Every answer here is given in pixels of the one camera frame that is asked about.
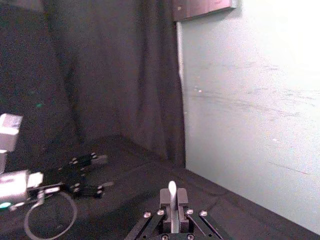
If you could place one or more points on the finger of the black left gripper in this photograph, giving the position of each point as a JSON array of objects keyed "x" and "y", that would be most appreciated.
[
  {"x": 92, "y": 190},
  {"x": 86, "y": 158}
]

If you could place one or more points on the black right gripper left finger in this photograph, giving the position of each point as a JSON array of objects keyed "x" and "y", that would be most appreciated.
[{"x": 165, "y": 200}]

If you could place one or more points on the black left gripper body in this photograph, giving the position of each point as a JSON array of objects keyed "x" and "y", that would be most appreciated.
[{"x": 60, "y": 178}]

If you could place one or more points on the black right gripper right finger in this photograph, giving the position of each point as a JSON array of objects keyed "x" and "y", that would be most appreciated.
[{"x": 183, "y": 200}]

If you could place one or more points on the small white plastic piece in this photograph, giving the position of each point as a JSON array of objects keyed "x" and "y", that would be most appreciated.
[{"x": 172, "y": 187}]

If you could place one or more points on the black curtain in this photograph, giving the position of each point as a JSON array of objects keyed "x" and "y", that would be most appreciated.
[{"x": 112, "y": 75}]

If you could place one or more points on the dark framed panel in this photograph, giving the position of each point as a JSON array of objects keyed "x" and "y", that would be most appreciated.
[{"x": 200, "y": 8}]

